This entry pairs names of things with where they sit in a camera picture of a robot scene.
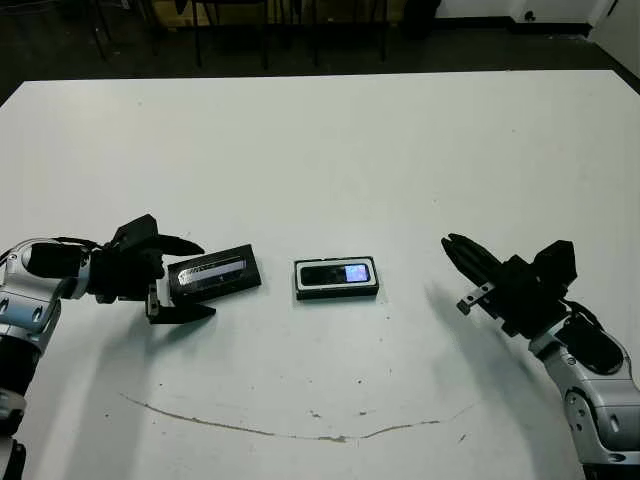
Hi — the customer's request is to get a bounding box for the black round bin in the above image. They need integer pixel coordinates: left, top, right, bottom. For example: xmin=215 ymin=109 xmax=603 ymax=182
xmin=401 ymin=0 xmax=442 ymax=40

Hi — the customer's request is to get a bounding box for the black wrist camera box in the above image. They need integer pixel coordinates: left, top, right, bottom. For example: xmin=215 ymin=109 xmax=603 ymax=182
xmin=110 ymin=213 xmax=160 ymax=251
xmin=531 ymin=239 xmax=580 ymax=296

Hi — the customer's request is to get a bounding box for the black phone-like camera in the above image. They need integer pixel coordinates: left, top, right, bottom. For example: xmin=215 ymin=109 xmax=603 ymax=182
xmin=299 ymin=262 xmax=371 ymax=287

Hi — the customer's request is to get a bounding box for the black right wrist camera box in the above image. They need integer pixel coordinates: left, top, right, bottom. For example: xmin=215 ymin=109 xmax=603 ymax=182
xmin=531 ymin=239 xmax=580 ymax=296

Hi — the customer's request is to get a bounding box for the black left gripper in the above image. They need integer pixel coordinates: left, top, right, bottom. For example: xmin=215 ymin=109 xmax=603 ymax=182
xmin=89 ymin=235 xmax=217 ymax=326

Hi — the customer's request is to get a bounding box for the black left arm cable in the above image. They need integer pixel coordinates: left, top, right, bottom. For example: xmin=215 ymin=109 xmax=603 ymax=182
xmin=52 ymin=234 xmax=111 ymax=251

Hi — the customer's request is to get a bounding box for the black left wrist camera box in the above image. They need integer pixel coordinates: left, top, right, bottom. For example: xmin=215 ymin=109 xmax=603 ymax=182
xmin=110 ymin=213 xmax=160 ymax=251

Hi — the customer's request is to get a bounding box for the black printed box lid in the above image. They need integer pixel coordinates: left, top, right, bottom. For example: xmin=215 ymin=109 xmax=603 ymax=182
xmin=167 ymin=243 xmax=265 ymax=307

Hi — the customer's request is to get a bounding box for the black box base white insert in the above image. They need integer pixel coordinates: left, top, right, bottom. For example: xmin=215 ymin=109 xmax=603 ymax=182
xmin=293 ymin=255 xmax=379 ymax=302

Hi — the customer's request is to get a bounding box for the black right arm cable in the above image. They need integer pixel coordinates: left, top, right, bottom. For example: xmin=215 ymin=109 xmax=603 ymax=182
xmin=562 ymin=298 xmax=609 ymax=334

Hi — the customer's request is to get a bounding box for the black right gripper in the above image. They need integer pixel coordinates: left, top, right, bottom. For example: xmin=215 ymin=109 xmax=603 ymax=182
xmin=441 ymin=233 xmax=569 ymax=341

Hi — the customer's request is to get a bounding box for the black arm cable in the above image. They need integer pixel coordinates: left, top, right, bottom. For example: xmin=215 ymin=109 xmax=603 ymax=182
xmin=52 ymin=234 xmax=111 ymax=251
xmin=562 ymin=298 xmax=609 ymax=334

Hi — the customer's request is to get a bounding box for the white door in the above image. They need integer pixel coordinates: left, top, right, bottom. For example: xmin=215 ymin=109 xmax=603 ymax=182
xmin=587 ymin=0 xmax=640 ymax=96

